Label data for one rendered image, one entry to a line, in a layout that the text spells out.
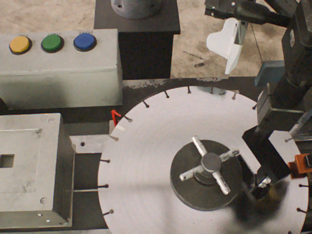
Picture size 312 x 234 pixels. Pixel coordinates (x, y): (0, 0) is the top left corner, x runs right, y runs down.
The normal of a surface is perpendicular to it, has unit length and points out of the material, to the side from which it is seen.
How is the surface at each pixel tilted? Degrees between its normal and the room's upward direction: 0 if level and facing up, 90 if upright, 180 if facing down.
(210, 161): 0
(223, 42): 37
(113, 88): 90
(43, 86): 90
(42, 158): 0
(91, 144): 0
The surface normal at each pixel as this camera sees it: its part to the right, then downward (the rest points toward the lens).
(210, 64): 0.06, -0.50
